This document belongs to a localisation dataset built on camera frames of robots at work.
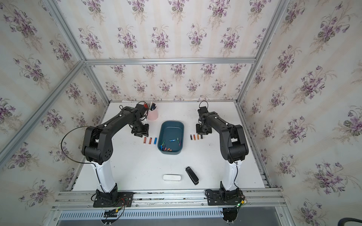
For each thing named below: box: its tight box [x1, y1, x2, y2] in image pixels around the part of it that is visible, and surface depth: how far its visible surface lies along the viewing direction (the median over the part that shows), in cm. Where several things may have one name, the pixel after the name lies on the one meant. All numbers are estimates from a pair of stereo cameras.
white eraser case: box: [163, 174, 182, 182], surface depth 80 cm
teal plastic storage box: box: [157, 120, 185, 155], surface depth 97 cm
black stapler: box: [185, 166, 199, 186], surface depth 80 cm
